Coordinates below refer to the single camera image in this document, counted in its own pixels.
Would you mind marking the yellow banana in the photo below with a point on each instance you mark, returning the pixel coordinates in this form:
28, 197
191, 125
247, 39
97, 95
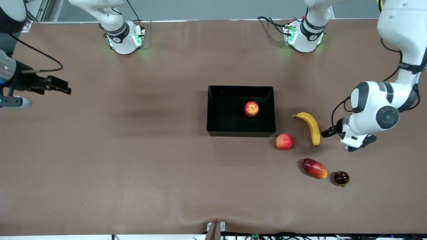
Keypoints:
312, 125

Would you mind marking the red yellow apple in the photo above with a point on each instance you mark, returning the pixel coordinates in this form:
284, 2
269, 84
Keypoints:
251, 109
284, 141

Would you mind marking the black plastic box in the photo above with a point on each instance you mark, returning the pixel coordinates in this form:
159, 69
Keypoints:
227, 116

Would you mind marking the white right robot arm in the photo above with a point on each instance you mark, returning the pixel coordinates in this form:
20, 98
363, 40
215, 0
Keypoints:
116, 30

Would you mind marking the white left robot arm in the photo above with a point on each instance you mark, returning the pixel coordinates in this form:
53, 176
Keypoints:
397, 30

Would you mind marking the left gripper black bar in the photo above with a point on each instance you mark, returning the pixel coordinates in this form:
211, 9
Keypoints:
368, 139

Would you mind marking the red yellow mango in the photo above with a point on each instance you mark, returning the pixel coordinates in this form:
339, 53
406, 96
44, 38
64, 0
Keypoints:
314, 168

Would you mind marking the dark maroon round fruit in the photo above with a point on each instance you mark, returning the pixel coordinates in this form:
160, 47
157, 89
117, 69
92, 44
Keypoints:
341, 177

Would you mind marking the brown table cloth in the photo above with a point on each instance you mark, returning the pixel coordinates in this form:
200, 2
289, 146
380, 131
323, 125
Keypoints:
133, 166

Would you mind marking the aluminium frame profile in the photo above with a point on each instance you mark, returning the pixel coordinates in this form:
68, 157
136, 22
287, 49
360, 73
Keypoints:
40, 10

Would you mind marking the metal table clamp bracket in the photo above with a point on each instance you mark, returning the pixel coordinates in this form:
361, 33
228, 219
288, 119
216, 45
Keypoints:
213, 231

